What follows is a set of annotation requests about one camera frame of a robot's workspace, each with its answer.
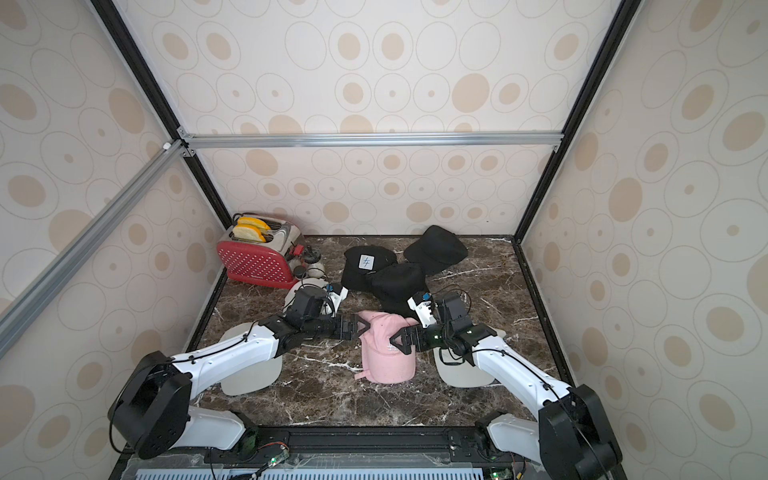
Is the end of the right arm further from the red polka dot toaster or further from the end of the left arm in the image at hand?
the red polka dot toaster

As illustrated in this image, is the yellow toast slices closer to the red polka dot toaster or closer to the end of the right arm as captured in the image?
the red polka dot toaster

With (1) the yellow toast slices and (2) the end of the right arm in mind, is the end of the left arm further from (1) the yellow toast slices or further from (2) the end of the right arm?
(1) the yellow toast slices

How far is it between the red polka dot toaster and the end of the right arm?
449 mm

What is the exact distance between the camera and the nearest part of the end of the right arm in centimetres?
61
